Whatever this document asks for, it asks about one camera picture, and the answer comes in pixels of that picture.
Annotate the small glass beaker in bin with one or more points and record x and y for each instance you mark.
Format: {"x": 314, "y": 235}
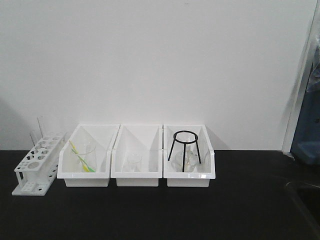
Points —
{"x": 134, "y": 162}

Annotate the large glass beaker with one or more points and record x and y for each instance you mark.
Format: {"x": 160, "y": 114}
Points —
{"x": 88, "y": 152}

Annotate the black metal tripod stand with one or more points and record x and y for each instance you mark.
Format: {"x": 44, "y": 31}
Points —
{"x": 184, "y": 145}

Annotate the middle white storage bin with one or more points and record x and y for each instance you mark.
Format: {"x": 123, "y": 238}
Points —
{"x": 146, "y": 140}

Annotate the white storage bin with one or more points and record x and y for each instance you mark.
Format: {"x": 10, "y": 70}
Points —
{"x": 70, "y": 168}
{"x": 188, "y": 156}
{"x": 146, "y": 140}

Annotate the glass flask in bin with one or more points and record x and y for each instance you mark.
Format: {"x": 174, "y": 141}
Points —
{"x": 185, "y": 162}

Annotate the right white storage bin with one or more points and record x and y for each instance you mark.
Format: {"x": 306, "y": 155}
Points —
{"x": 188, "y": 156}

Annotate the left white storage bin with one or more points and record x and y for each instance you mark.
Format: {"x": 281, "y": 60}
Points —
{"x": 70, "y": 168}

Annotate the glass test tube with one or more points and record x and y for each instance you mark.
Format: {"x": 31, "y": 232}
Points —
{"x": 40, "y": 125}

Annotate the white test tube rack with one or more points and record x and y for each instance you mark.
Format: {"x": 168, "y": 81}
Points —
{"x": 38, "y": 169}

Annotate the blue cabinet at right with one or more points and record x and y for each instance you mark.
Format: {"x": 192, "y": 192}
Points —
{"x": 306, "y": 142}

